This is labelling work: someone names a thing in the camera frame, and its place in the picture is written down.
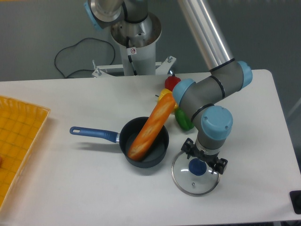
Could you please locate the black box at table edge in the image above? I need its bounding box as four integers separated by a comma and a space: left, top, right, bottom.
289, 190, 301, 214

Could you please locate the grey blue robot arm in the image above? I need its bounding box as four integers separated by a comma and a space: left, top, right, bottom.
85, 0, 253, 174

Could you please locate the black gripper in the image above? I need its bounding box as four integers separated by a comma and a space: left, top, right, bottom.
181, 138, 228, 175

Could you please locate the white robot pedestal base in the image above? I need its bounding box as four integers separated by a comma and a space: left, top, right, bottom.
92, 12, 176, 77

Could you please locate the glass pot lid blue knob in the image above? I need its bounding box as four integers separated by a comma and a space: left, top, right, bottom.
171, 150, 222, 197

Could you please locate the yellow toy bell pepper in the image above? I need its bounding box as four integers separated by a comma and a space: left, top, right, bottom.
155, 88, 178, 113

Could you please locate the orange toy baguette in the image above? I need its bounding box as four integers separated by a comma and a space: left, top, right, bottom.
127, 93, 175, 161

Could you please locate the black cable on floor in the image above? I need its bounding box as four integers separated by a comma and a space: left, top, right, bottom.
54, 37, 116, 79

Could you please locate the red toy bell pepper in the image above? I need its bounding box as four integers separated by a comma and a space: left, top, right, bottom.
165, 74, 181, 91

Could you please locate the green toy bell pepper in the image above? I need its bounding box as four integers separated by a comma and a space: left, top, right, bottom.
174, 108, 194, 131

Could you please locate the yellow plastic basket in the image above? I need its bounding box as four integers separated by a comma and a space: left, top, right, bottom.
0, 96, 50, 207

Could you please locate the dark pot blue handle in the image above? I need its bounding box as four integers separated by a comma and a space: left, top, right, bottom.
70, 117, 169, 168

